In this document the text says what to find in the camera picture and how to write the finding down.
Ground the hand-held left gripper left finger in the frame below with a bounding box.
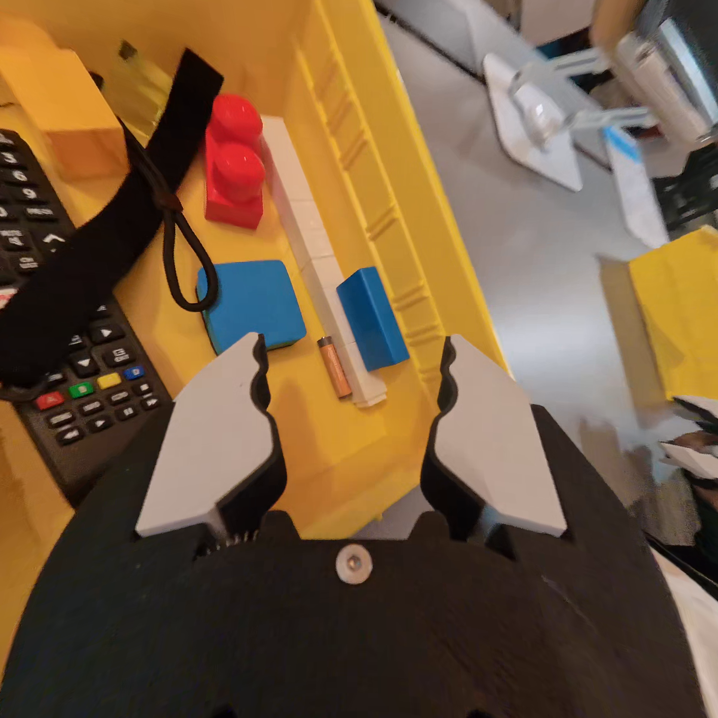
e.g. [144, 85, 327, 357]
[135, 332, 288, 539]

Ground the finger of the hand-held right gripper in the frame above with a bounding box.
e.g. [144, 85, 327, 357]
[670, 394, 718, 433]
[659, 440, 718, 480]

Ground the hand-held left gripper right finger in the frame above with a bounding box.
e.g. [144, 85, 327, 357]
[421, 335, 567, 539]

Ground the yellow plastic bin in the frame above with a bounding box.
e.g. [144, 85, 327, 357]
[0, 0, 511, 542]
[628, 224, 718, 400]

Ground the blue wooden block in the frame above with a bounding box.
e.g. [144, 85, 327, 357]
[335, 266, 411, 372]

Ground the grey desk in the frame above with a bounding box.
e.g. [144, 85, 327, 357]
[373, 0, 718, 562]

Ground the orange battery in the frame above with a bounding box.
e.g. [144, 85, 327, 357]
[316, 335, 353, 400]

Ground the blue square sponge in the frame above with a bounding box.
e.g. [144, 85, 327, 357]
[196, 260, 308, 355]

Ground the white knit shirt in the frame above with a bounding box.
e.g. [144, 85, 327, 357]
[653, 552, 718, 718]

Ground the blue-white paper sheet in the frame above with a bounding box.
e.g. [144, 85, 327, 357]
[603, 125, 671, 249]

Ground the white block bar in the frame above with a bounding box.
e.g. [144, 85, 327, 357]
[259, 115, 389, 407]

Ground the red toy brick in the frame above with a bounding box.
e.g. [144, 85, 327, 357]
[203, 92, 266, 231]

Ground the black remote control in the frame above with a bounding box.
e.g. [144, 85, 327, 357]
[0, 129, 175, 506]

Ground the acrylic stand white base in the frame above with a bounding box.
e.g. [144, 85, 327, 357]
[482, 47, 660, 193]

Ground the wood-edged display panel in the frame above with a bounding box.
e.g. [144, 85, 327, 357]
[589, 0, 718, 148]

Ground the clear plastic packet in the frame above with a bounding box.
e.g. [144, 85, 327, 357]
[104, 39, 175, 144]

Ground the yellow wooden block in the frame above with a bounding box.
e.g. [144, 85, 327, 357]
[0, 17, 130, 183]

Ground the black strap with cord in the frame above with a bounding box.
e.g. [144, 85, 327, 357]
[0, 47, 225, 393]

